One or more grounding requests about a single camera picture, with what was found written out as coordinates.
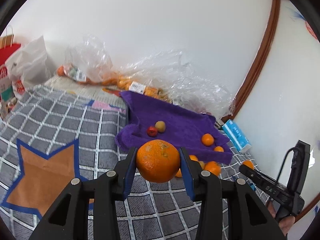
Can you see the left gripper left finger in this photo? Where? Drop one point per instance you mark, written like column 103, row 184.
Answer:
column 67, row 218

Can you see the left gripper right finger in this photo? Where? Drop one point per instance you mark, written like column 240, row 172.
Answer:
column 248, row 217

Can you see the small orange tangerine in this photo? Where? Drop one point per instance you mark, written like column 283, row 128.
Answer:
column 218, row 149
column 248, row 163

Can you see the stemmed mandarin orange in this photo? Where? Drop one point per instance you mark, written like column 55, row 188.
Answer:
column 213, row 167

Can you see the large orange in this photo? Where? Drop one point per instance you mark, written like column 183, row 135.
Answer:
column 207, row 139

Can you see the lone orange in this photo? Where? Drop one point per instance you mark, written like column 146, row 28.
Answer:
column 158, row 161

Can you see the small red apple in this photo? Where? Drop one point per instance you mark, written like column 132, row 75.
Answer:
column 152, row 131

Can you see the yellow green round fruit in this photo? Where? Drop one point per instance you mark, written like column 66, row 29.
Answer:
column 160, row 126

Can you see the oval yellow orange fruit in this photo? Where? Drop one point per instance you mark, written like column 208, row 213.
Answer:
column 178, row 174

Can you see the smooth round orange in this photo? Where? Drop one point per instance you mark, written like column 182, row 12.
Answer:
column 193, row 157

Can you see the person's right hand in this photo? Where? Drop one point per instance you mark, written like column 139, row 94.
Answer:
column 286, row 223

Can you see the blue tissue pack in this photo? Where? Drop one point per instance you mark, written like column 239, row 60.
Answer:
column 236, row 136

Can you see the fruit print play mat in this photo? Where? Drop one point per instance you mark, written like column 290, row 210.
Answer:
column 101, row 98

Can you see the purple towel lined tray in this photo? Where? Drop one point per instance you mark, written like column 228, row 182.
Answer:
column 184, row 128

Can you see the clear bag of red fruit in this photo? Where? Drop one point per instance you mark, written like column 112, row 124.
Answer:
column 202, row 96

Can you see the white plastic bag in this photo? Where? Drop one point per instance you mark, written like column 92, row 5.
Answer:
column 27, row 67

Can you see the clear bag of oranges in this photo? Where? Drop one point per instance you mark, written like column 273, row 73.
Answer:
column 89, row 63

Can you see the clear bag of kumquats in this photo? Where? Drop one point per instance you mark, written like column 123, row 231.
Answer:
column 166, row 76

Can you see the brown wooden door frame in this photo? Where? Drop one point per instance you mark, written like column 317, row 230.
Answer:
column 258, row 63

